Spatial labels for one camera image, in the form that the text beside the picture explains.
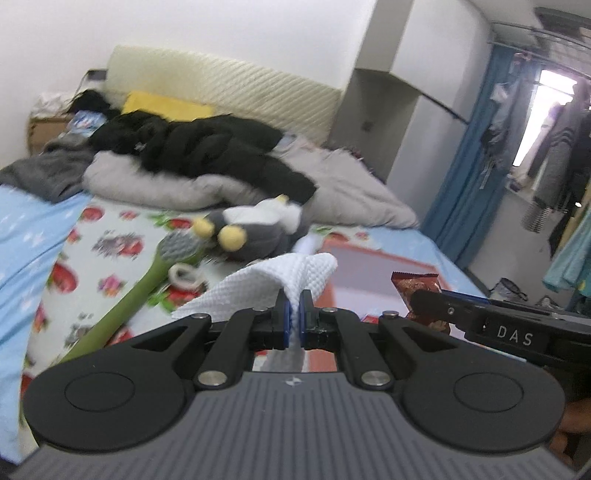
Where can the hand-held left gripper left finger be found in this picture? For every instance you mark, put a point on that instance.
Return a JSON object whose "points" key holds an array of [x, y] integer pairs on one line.
{"points": [[286, 318]]}

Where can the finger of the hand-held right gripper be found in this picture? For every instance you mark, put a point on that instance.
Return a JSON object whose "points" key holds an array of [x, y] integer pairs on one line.
{"points": [[438, 307]]}

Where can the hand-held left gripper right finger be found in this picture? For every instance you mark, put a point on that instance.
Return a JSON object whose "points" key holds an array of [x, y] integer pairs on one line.
{"points": [[304, 318]]}

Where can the red snack packet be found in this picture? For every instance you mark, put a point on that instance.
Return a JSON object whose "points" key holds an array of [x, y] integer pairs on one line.
{"points": [[411, 287]]}

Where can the white paper towel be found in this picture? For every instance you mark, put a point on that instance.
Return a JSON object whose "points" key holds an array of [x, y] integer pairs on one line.
{"points": [[277, 277]]}

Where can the person's right hand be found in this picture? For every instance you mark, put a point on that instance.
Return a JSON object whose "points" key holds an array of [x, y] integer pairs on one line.
{"points": [[577, 424]]}

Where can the grey bag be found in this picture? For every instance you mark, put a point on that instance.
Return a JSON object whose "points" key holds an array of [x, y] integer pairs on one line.
{"points": [[508, 290]]}

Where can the teal hanging garment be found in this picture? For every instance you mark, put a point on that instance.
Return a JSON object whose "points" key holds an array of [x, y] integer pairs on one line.
{"points": [[570, 263]]}

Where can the grey plush toy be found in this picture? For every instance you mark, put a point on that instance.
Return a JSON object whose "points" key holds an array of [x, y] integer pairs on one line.
{"points": [[263, 235]]}

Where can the light grey duvet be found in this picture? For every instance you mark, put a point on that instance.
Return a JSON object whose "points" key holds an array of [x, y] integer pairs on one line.
{"points": [[360, 194]]}

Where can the blue curtain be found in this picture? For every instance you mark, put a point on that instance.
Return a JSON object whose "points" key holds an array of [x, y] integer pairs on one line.
{"points": [[475, 161]]}

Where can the fruit printed bed sheet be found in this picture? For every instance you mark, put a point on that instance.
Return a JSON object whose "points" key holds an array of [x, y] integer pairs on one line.
{"points": [[115, 258]]}

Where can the hanging dark clothes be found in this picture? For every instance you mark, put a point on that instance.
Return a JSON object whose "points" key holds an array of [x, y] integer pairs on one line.
{"points": [[563, 152]]}

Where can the black jacket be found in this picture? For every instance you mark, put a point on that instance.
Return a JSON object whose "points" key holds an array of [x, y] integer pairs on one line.
{"points": [[207, 147]]}

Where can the cream padded headboard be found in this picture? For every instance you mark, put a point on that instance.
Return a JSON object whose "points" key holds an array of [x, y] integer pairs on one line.
{"points": [[240, 87]]}

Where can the yellow pillow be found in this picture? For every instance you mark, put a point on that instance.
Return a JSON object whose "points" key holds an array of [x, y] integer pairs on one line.
{"points": [[161, 105]]}

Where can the dark grey blanket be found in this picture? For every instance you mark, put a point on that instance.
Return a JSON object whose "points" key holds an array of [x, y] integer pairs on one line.
{"points": [[51, 170]]}

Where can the blue plastic packet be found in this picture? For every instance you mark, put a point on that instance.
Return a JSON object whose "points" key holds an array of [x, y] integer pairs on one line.
{"points": [[87, 122]]}

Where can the black cloth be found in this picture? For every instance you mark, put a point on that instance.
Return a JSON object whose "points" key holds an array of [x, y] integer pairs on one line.
{"points": [[92, 100]]}

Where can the small brown cardboard box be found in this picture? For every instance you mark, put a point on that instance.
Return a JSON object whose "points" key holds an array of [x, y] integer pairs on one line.
{"points": [[44, 134]]}

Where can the metal curtain rail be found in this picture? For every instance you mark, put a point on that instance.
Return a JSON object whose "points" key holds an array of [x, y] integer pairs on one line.
{"points": [[540, 30]]}

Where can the black wall charger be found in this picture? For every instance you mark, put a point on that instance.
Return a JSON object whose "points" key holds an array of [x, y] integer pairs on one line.
{"points": [[96, 74]]}

